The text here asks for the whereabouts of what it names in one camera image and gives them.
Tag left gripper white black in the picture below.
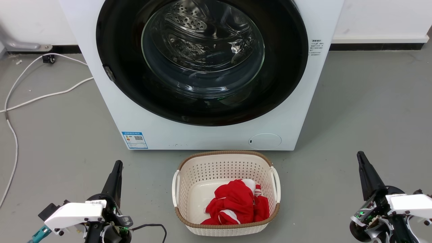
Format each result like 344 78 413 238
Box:
38 160 133 243

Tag blue energy label sticker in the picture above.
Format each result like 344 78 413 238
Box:
121 131 149 150

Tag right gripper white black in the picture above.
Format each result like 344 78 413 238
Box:
351 151 432 226

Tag long white power cable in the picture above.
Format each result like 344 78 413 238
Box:
0 77 94 113

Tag small text label sticker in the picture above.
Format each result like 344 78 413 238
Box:
311 39 324 57

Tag red and white garment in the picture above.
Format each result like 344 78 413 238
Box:
200 179 270 225

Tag white front-load washing machine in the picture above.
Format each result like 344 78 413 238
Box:
59 0 345 151

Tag cream perforated laundry basket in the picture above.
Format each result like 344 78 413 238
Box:
172 150 281 236

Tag black round washer door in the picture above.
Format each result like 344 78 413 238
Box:
96 0 309 127

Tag round white filter cover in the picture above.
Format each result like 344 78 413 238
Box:
249 133 282 150

